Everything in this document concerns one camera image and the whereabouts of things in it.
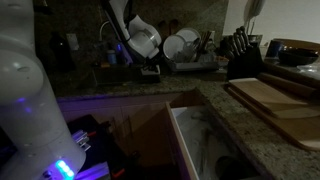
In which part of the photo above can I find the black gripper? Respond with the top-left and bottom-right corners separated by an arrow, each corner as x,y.
139,72 -> 162,84

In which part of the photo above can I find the steel kitchen sink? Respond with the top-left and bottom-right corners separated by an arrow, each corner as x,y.
89,63 -> 162,87

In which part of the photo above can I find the white open drawer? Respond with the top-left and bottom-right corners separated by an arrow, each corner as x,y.
164,101 -> 265,180

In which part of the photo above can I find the white blue soap bottle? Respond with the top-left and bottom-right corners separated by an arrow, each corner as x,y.
106,49 -> 118,66

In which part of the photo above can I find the white dish rack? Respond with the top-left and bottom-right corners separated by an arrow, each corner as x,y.
164,49 -> 221,73

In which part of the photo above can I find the wooden base cabinet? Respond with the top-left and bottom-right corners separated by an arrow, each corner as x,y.
56,92 -> 183,169

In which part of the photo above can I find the rack utensil holder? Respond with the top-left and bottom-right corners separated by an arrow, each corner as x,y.
199,30 -> 215,55

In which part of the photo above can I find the curved chrome faucet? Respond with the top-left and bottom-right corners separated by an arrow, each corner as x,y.
98,20 -> 128,66

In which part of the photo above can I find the black knife block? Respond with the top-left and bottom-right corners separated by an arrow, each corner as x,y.
221,25 -> 265,81

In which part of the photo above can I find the light wooden cutting board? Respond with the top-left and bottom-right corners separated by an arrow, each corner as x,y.
227,77 -> 320,120

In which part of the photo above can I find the wooden rolling pin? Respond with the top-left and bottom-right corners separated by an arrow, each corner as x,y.
257,72 -> 318,98

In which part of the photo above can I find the dark bowl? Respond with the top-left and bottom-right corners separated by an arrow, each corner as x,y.
277,46 -> 320,66

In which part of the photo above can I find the large brown cutting board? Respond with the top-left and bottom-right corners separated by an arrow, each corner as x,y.
226,84 -> 320,152

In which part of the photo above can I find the white wall outlet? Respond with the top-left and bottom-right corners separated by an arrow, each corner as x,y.
65,32 -> 80,52

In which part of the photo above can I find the white wall phone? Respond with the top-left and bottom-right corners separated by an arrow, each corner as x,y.
243,0 -> 267,26

